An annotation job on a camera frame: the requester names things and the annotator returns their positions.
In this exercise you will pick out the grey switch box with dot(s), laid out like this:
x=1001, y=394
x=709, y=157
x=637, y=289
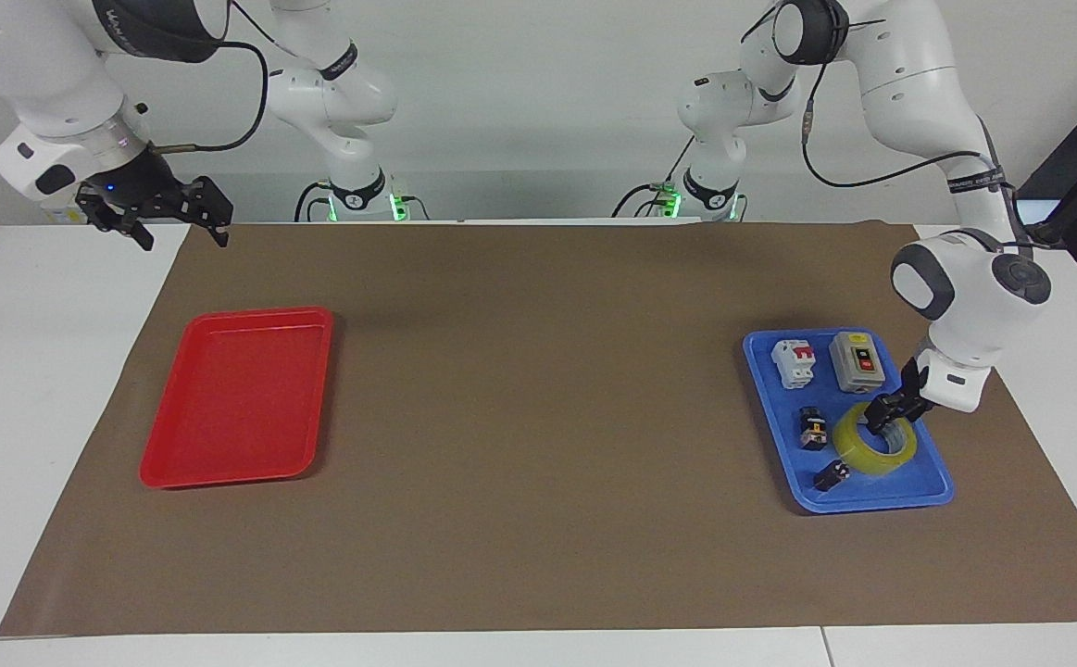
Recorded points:
x=857, y=363

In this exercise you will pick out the white circuit breaker red switch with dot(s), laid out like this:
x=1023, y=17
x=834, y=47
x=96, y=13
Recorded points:
x=793, y=364

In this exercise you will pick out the small black connector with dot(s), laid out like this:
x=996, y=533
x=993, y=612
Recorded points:
x=832, y=476

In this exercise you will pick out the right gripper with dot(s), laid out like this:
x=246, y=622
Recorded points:
x=135, y=181

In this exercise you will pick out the blue plastic tray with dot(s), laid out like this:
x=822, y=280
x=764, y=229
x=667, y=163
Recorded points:
x=908, y=491

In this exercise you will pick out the yellow tape roll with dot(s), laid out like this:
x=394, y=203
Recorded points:
x=895, y=456

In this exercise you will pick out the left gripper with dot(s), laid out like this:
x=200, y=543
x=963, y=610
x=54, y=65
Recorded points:
x=914, y=380

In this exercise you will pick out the red plastic tray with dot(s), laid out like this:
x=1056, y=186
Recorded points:
x=237, y=398

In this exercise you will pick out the black push button switch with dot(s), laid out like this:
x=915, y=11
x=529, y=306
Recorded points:
x=813, y=428

